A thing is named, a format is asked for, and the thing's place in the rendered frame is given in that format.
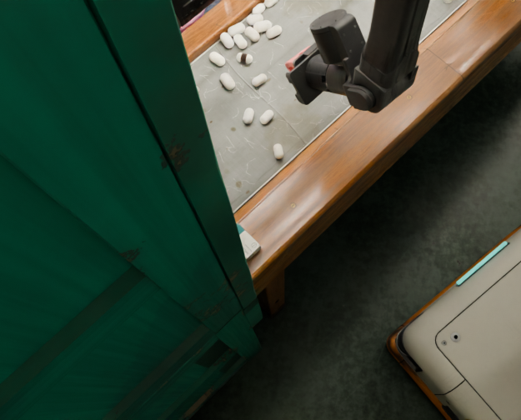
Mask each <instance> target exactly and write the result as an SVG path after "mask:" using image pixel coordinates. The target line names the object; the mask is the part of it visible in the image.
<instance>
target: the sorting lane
mask: <svg viewBox="0 0 521 420"><path fill-rule="evenodd" d="M374 1H375V0H278V2H277V3H275V4H274V5H272V7H266V6H265V10H264V11H263V12H262V13H261V14H262V15H263V21H264V20H269V21H270V22H271V23H272V27H274V26H276V25H279V26H280V27H281V28H282V32H281V33H280V34H279V35H277V36H276V37H273V38H268V37H267V35H266V32H267V31H265V32H259V36H260V38H259V40H258V41H256V42H253V41H252V40H251V39H249V38H248V37H247V36H246V35H245V32H243V33H240V35H242V37H243V38H244V39H245V40H246V41H247V46H246V47H245V48H244V49H241V48H239V47H238V45H237V44H236V43H234V45H233V47H231V48H226V47H225V46H224V45H223V43H222V41H221V39H219V40H218V41H217V42H216V43H214V45H212V46H211V47H210V48H209V49H208V50H206V51H205V52H204V53H203V54H201V55H200V56H199V57H198V58H196V59H195V60H194V61H193V62H191V63H190V66H191V69H192V72H193V77H194V80H195V83H196V86H197V87H199V89H200V93H199V97H200V100H201V104H202V106H203V111H204V115H205V118H206V121H207V124H208V130H209V132H210V136H211V139H212V142H213V147H214V151H215V154H216V158H217V161H218V166H219V169H220V172H221V174H222V177H223V182H224V185H225V188H226V190H227V194H228V198H229V201H230V204H231V207H232V210H233V214H234V213H235V212H236V211H237V210H239V209H240V208H241V207H242V206H243V205H244V204H245V203H246V202H247V201H248V200H250V199H251V198H252V197H253V196H254V195H255V194H256V193H257V192H259V191H260V190H261V189H262V188H263V187H264V186H265V185H266V184H267V183H269V182H270V181H271V180H272V179H273V178H274V177H275V176H276V175H277V174H279V173H280V172H281V171H282V170H283V169H284V168H285V167H286V166H287V165H289V164H290V163H291V162H292V160H294V159H295V158H296V157H297V156H298V155H299V154H300V153H301V152H302V151H303V150H304V149H305V148H307V147H308V146H309V145H310V144H311V143H312V142H313V141H314V140H315V139H317V138H318V137H319V136H320V135H321V134H322V133H323V132H324V131H325V130H327V129H328V128H329V127H330V126H331V125H332V124H333V123H334V122H336V121H337V120H338V119H339V118H340V117H341V116H342V115H343V114H344V113H345V112H347V111H348V110H349V109H350V108H351V107H352V106H350V104H349V102H348V99H347V96H344V95H339V94H336V93H332V92H325V91H323V92H322V93H321V94H320V95H318V96H317V97H316V98H315V99H314V100H313V101H312V102H311V103H310V104H309V105H304V104H302V103H300V102H299V101H298V100H297V98H296V97H295V93H296V90H295V88H294V87H293V85H292V83H289V81H288V80H287V78H286V73H289V70H287V68H286V66H285V63H286V62H287V61H288V60H290V59H291V58H293V57H294V56H296V55H297V54H298V53H300V52H301V51H302V50H304V49H305V48H306V47H308V46H312V45H313V44H314V43H315V41H314V38H313V34H312V33H311V30H310V28H309V26H310V24H311V23H312V22H313V21H314V20H315V19H316V18H318V17H320V16H322V15H324V14H325V13H328V12H331V11H333V10H337V9H345V10H346V11H347V13H351V14H353V15H354V16H355V17H356V19H357V22H358V25H359V27H360V29H361V32H362V34H363V37H364V39H365V42H367V40H368V34H369V30H370V26H371V21H372V16H373V6H374ZM467 1H468V0H453V1H452V2H451V3H445V2H444V1H443V0H430V3H429V5H428V11H427V14H426V17H425V20H424V23H423V28H422V32H421V35H420V39H419V44H420V43H422V42H423V41H424V40H425V39H426V38H427V37H428V36H429V35H430V34H431V33H433V32H434V31H435V30H436V29H437V28H438V27H439V26H440V25H442V24H443V23H444V22H445V21H446V20H447V19H448V18H449V17H450V16H452V15H453V14H454V13H455V12H456V11H457V10H458V9H459V8H460V7H462V6H463V5H464V4H465V3H466V2H467ZM212 52H216V53H218V54H220V55H221V56H223V57H224V59H225V63H224V65H223V66H218V65H217V64H215V63H214V62H212V61H211V60H210V59H209V55H210V53H212ZM239 53H247V54H250V55H251V56H252V57H253V60H252V62H251V63H249V64H246V63H241V62H239V61H238V60H237V55H238V54H239ZM223 73H228V74H229V75H230V76H231V78H232V79H233V80H234V82H235V87H234V89H232V90H228V89H226V88H225V87H224V85H223V84H222V82H221V81H220V76H221V75H222V74H223ZM262 73H263V74H265V75H266V76H267V81H266V82H264V83H262V84H261V85H259V86H257V87H255V86H254V85H253V84H252V80H253V79H254V78H255V77H257V76H258V75H260V74H262ZM247 108H251V109H252V110H253V111H254V115H253V120H252V122H251V123H249V124H246V123H245V122H244V121H243V115H244V112H245V110H246V109H247ZM267 110H272V111H273V118H272V119H271V120H270V121H269V122H268V123H266V124H262V123H261V122H260V118H261V116H262V115H263V114H264V113H265V112H266V111H267ZM275 144H280V145H281V146H282V148H283V158H282V159H277V158H276V157H275V156H274V151H273V146H274V145H275Z"/></svg>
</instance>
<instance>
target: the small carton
mask: <svg viewBox="0 0 521 420"><path fill-rule="evenodd" d="M236 224H237V227H238V232H239V235H240V238H241V241H242V245H243V250H244V253H245V258H246V261H248V260H249V259H250V258H251V257H252V256H253V255H254V254H256V253H257V252H258V251H259V250H260V249H261V245H260V244H259V243H258V242H257V241H256V240H255V239H254V238H253V237H252V236H251V235H250V234H249V233H248V232H247V231H246V230H245V229H244V228H243V227H242V226H241V225H240V224H239V223H238V222H237V223H236Z"/></svg>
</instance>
